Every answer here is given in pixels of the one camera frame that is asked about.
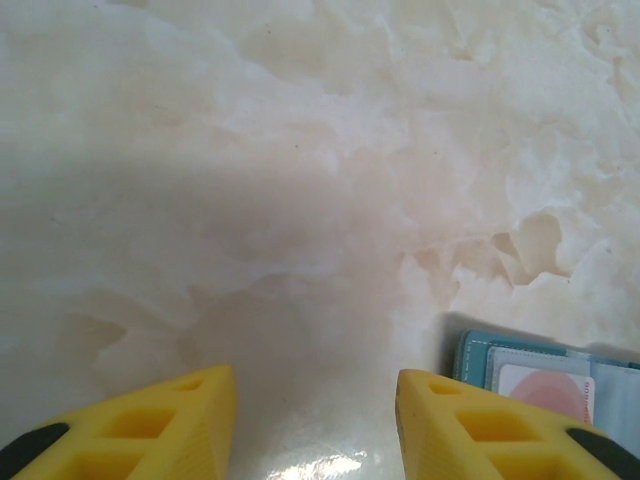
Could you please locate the teal card holder wallet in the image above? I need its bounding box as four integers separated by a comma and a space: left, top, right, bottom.
452, 327, 640, 454

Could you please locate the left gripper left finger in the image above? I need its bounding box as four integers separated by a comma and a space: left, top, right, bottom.
0, 364, 239, 480

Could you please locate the white and pink credit card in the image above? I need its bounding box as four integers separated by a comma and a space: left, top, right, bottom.
492, 363, 596, 429

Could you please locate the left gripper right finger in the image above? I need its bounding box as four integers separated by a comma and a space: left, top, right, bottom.
394, 368, 640, 480

